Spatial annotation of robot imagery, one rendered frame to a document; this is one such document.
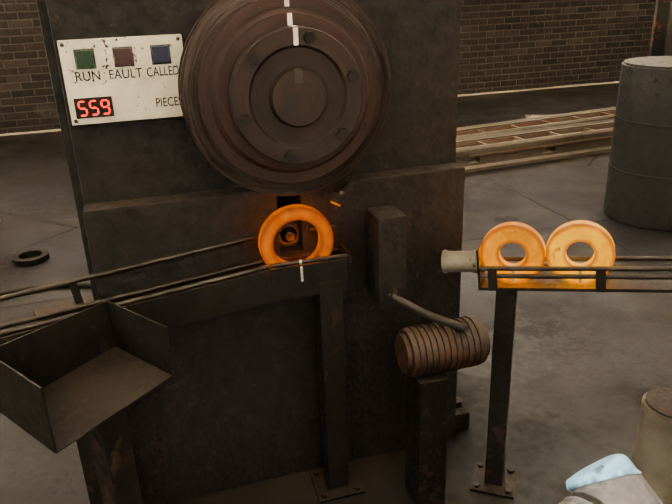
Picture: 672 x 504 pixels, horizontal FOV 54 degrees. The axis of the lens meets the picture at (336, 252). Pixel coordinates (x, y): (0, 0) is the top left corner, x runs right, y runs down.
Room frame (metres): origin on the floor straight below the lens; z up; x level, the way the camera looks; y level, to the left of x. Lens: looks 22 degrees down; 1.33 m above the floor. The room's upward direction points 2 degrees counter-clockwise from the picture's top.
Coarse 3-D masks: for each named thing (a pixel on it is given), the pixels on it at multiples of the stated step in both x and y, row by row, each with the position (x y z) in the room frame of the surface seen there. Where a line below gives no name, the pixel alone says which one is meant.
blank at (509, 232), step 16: (512, 224) 1.48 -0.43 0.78; (496, 240) 1.48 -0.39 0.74; (512, 240) 1.47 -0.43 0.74; (528, 240) 1.46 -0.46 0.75; (480, 256) 1.50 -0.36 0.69; (496, 256) 1.48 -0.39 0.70; (528, 256) 1.46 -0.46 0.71; (544, 256) 1.45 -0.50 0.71; (512, 272) 1.47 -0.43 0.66; (528, 272) 1.46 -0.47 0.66
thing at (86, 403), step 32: (64, 320) 1.19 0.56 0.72; (96, 320) 1.25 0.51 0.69; (128, 320) 1.22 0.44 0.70; (0, 352) 1.09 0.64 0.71; (32, 352) 1.14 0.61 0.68; (64, 352) 1.18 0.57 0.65; (96, 352) 1.24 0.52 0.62; (128, 352) 1.24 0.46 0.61; (160, 352) 1.16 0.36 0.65; (0, 384) 1.05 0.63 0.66; (32, 384) 0.96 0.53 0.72; (64, 384) 1.14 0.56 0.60; (96, 384) 1.13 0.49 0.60; (128, 384) 1.12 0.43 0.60; (160, 384) 1.12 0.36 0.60; (32, 416) 0.98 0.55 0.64; (64, 416) 1.04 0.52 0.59; (96, 416) 1.03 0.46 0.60; (96, 448) 1.11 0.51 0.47; (128, 448) 1.12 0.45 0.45; (128, 480) 1.11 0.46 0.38
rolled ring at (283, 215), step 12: (300, 204) 1.52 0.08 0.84; (276, 216) 1.47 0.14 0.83; (288, 216) 1.48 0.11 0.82; (300, 216) 1.49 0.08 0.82; (312, 216) 1.50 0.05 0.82; (264, 228) 1.47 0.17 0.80; (276, 228) 1.47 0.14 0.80; (324, 228) 1.50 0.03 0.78; (264, 240) 1.47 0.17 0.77; (324, 240) 1.50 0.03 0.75; (264, 252) 1.47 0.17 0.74; (324, 252) 1.50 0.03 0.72
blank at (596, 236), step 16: (576, 224) 1.42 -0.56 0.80; (592, 224) 1.42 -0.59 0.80; (560, 240) 1.43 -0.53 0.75; (576, 240) 1.42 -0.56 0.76; (592, 240) 1.41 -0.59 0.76; (608, 240) 1.40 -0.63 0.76; (560, 256) 1.43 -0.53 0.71; (592, 256) 1.43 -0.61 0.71; (608, 256) 1.40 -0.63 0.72; (560, 272) 1.43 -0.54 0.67; (576, 272) 1.42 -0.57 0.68; (592, 272) 1.41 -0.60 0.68
